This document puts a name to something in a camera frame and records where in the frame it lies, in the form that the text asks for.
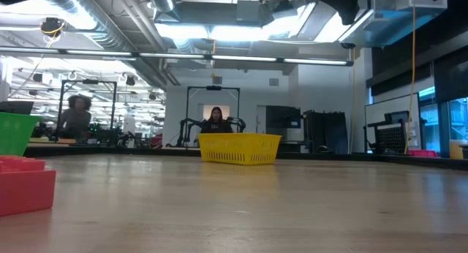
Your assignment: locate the framed whiteboard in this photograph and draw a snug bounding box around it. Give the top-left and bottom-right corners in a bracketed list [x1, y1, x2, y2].
[364, 93, 420, 154]

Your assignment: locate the red plastic bin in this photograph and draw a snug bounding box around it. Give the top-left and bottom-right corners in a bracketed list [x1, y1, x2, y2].
[408, 149, 439, 158]

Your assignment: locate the yellow plastic basket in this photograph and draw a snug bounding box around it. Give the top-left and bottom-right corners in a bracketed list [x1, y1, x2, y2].
[197, 132, 282, 166]

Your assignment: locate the standing person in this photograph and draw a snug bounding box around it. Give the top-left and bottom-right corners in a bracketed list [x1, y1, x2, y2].
[58, 94, 92, 140]

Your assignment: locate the black wall screen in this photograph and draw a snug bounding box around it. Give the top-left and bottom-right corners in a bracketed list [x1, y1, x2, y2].
[265, 105, 302, 129]

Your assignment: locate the yellow power cable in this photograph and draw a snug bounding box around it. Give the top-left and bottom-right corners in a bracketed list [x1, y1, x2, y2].
[404, 0, 417, 154]

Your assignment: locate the seated person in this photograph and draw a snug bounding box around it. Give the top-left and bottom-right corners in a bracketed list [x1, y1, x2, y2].
[200, 106, 234, 134]

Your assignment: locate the black pegboard stand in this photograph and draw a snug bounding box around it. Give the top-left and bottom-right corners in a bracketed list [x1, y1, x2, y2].
[365, 111, 410, 154]

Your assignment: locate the ceiling cable reel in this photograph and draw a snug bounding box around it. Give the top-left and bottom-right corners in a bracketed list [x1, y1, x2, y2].
[39, 17, 66, 38]

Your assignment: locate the black aluminium table frame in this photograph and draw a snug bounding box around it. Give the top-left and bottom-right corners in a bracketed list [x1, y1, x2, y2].
[23, 143, 468, 170]

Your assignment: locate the orange studded toy brick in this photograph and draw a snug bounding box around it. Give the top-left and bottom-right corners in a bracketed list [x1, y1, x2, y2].
[0, 155, 57, 217]

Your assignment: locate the green plastic basket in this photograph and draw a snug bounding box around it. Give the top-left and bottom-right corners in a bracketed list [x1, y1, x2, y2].
[0, 111, 42, 157]

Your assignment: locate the yellow cylindrical container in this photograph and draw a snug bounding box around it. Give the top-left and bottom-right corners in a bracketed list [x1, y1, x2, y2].
[448, 139, 465, 160]

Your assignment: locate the long strip light bar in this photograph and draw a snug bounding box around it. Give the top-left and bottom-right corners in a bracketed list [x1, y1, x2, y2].
[0, 46, 354, 67]

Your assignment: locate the black cabinet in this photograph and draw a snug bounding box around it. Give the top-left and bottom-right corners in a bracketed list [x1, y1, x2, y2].
[303, 110, 348, 154]

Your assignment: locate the dark flat screen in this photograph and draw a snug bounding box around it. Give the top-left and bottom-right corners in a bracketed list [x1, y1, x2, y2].
[0, 100, 34, 116]

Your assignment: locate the black distant station frame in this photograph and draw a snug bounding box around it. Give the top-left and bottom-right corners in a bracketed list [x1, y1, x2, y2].
[58, 80, 118, 143]
[186, 86, 241, 148]

